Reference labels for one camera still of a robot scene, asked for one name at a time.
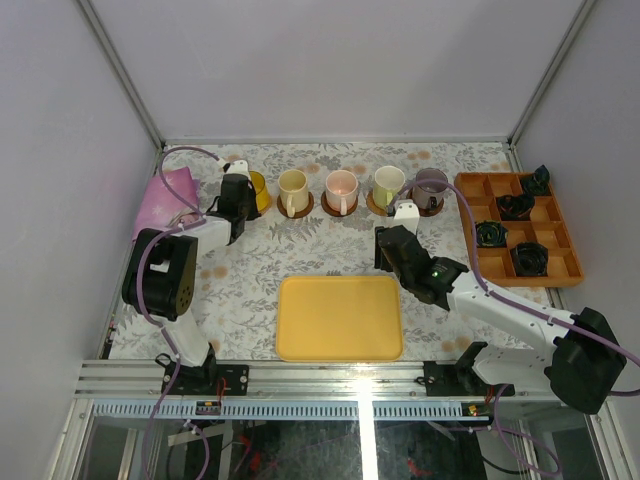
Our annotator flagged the yellow glass mug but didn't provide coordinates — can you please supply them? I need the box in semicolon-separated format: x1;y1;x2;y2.
249;171;272;214

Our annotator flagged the brown wooden coaster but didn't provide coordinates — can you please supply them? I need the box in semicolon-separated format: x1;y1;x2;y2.
407;188;444;217
276;192;316;220
320;192;360;218

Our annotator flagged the cream beige mug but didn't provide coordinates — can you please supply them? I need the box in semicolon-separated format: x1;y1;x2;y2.
278;169;309;218

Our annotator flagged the woven rattan coaster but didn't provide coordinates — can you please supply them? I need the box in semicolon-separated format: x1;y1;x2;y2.
366;189;395;217

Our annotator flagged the purple grey mug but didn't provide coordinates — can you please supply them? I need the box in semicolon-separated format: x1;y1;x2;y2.
412;168;448;197

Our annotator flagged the white mug green handle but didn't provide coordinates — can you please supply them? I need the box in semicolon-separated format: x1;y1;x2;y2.
373;165;406;209

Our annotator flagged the pink ceramic mug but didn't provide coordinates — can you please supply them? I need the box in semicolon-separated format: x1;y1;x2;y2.
325;170;359;216

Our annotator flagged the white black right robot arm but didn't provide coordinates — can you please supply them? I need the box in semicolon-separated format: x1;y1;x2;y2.
374;226;627;415

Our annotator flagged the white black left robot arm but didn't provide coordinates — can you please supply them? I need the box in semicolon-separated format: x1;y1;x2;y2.
122;173;259;395

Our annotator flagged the pink folded cartoon cloth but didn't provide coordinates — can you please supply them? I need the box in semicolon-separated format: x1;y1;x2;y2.
132;167;199;240

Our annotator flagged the black rolled fabric bundle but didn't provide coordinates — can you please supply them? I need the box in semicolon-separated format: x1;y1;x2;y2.
475;220;508;248
520;165;551;196
496;193;535;221
510;242;549;277

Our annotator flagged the yellow plastic tray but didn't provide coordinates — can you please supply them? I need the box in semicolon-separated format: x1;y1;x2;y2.
275;275;404;363

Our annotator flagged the orange compartment organizer box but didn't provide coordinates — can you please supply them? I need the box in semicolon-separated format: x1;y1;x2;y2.
454;173;584;288

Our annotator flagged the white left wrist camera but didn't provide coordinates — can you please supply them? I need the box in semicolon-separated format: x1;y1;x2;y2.
223;159;250;178

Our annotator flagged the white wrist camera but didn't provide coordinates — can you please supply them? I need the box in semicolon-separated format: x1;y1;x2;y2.
388;199;421;234
223;159;250;178

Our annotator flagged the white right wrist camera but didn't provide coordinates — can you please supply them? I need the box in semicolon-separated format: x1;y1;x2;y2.
388;199;421;234

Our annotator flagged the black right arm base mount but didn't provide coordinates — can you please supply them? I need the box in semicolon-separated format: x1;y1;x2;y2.
413;341;517;398

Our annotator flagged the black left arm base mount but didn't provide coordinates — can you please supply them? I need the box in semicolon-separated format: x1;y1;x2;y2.
155;350;250;397

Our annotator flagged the aluminium front frame rail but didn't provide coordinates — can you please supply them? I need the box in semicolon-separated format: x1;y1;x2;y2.
74;358;612;400

